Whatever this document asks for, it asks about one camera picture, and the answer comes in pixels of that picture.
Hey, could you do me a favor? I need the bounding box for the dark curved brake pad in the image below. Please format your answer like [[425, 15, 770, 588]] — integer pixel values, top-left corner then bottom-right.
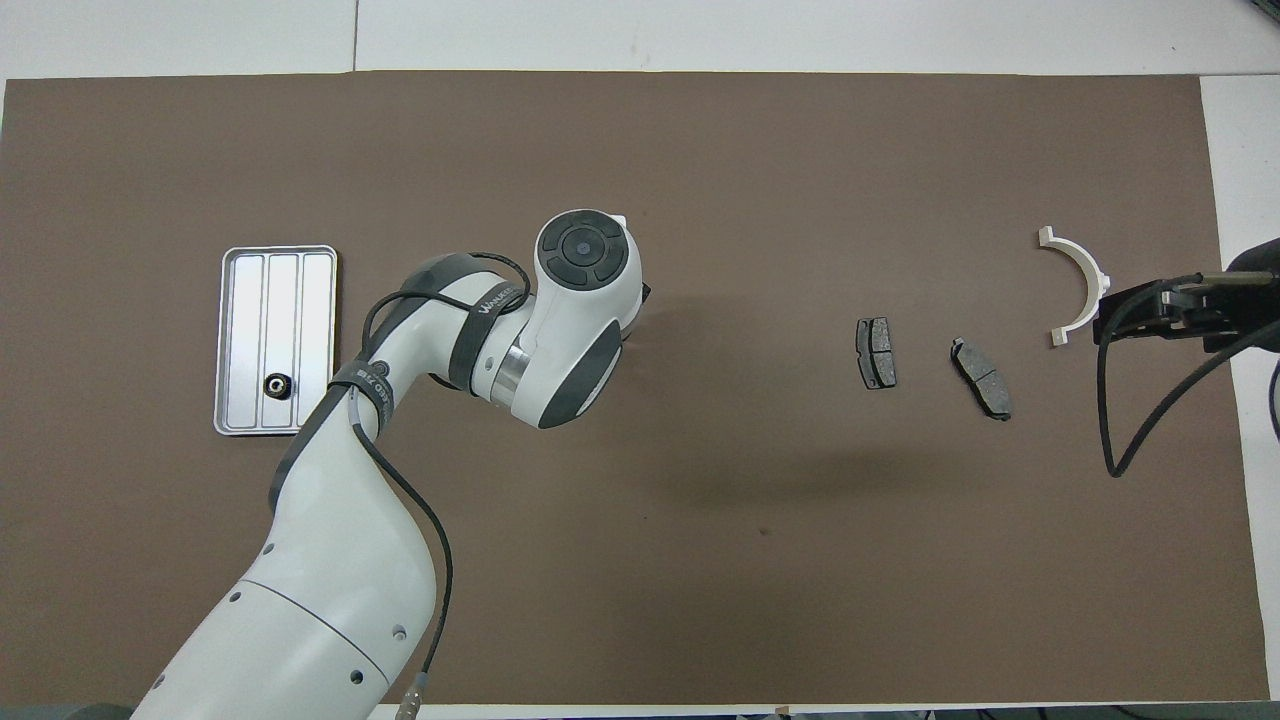
[[949, 338, 1013, 422]]

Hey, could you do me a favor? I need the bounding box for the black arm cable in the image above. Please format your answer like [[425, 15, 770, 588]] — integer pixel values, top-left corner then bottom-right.
[[1096, 272, 1280, 479], [350, 250, 531, 716]]

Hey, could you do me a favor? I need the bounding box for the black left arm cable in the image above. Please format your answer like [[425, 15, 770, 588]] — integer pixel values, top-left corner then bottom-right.
[[350, 250, 531, 716]]

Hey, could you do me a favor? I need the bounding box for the dark rectangular brake pad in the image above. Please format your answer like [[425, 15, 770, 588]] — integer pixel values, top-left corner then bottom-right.
[[856, 317, 898, 391]]

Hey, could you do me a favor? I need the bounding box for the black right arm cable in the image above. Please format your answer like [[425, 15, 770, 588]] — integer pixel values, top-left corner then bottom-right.
[[1096, 272, 1280, 479]]

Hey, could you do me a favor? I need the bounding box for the white curved plastic bracket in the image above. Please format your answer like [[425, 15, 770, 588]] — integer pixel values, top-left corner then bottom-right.
[[1037, 227, 1113, 348]]

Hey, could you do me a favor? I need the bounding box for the brown table mat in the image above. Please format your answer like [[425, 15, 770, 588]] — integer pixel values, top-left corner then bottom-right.
[[0, 70, 1269, 707]]

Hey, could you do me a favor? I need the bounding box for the silver metal tray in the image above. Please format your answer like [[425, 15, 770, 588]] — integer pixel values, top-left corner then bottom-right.
[[213, 245, 339, 437]]

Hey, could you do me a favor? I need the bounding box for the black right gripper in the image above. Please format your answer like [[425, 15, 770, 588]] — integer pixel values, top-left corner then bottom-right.
[[1093, 238, 1280, 353]]

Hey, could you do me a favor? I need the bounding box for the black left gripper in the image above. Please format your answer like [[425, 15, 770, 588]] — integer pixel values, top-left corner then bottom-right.
[[622, 283, 653, 346]]

